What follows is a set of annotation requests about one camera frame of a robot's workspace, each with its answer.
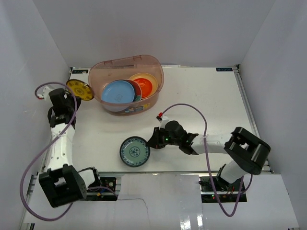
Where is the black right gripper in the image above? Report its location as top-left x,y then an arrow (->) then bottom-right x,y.
146,126 -> 181,149

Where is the yellow and black patterned plate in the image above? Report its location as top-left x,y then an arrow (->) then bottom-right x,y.
66,79 -> 94,101

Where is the blue and white porcelain plate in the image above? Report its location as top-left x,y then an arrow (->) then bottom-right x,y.
119,136 -> 151,167

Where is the light blue plastic plate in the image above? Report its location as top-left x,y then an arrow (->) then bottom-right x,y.
101,80 -> 135,104

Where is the red plate with teal waves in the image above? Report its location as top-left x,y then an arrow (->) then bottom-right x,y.
126,80 -> 142,102

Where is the pink translucent plastic bin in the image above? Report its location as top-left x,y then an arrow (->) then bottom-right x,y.
88,55 -> 164,115

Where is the orange plastic plate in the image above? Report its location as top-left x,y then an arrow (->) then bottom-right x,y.
134,78 -> 153,99

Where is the beige plastic plate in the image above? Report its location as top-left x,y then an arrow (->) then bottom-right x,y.
130,73 -> 158,98

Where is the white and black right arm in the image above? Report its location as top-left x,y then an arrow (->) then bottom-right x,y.
146,121 -> 271,191

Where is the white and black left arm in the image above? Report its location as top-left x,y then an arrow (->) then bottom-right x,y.
39,86 -> 101,207

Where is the small blue label sticker left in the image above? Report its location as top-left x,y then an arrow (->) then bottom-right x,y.
71,69 -> 89,74

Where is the small blue label sticker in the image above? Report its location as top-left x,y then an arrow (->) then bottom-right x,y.
71,69 -> 89,74
216,68 -> 233,72

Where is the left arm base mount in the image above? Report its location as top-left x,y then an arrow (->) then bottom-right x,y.
82,176 -> 121,201

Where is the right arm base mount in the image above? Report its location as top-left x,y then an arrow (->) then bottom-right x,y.
199,176 -> 240,204

